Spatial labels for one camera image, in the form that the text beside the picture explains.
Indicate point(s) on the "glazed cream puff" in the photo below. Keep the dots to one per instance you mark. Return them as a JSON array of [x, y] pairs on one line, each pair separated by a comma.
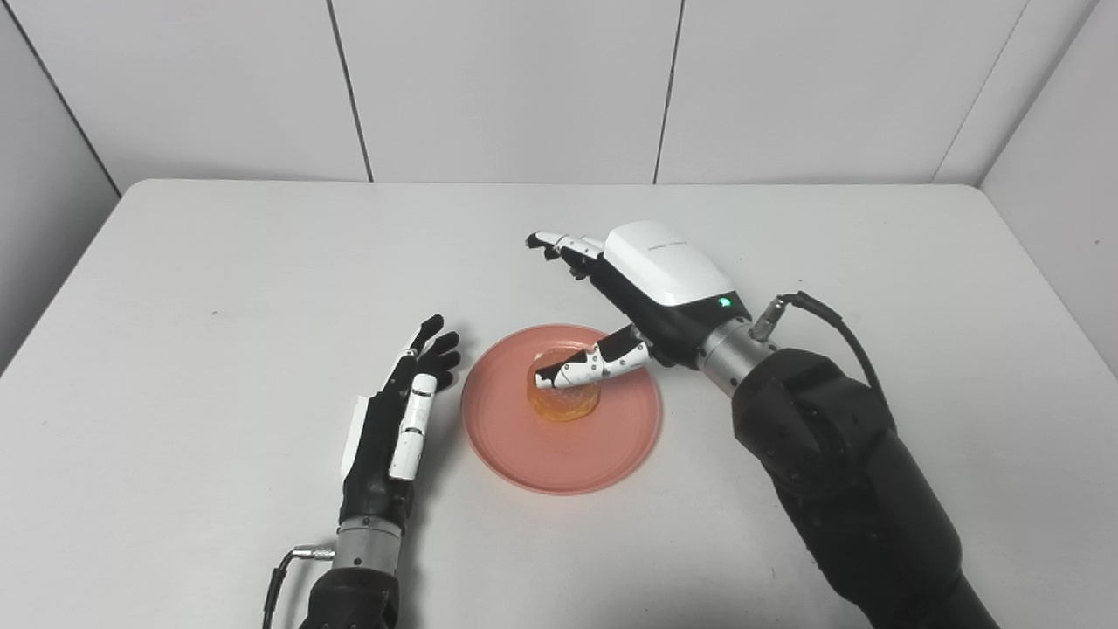
[[563, 404]]

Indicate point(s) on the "pink round plate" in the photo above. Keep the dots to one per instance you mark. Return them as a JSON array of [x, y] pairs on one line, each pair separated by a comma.
[[559, 454]]

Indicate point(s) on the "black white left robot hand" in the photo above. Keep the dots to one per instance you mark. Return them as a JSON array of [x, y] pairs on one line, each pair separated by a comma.
[[376, 463]]

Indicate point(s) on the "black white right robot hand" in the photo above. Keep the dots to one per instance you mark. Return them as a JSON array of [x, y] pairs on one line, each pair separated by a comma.
[[668, 271]]

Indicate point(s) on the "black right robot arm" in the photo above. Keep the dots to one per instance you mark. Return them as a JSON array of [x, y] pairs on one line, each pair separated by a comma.
[[838, 472]]

